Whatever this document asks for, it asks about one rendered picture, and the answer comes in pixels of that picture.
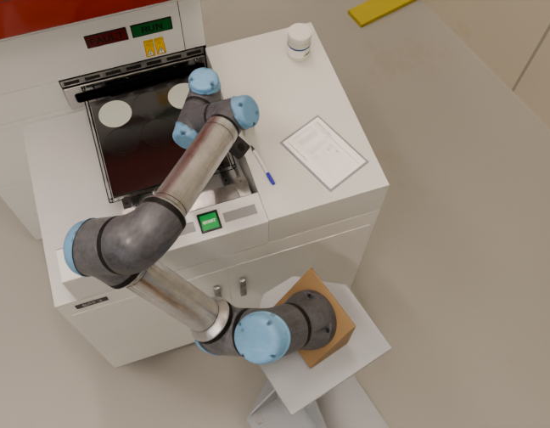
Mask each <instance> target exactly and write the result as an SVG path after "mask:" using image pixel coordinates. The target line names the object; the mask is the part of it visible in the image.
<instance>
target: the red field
mask: <svg viewBox="0 0 550 428"><path fill-rule="evenodd" d="M125 39H127V37H126V32H125V29H122V30H118V31H112V32H107V33H104V34H100V35H97V36H92V37H86V40H87V45H88V47H90V48H92V47H96V46H99V45H103V44H106V43H111V42H117V41H120V40H125Z"/></svg>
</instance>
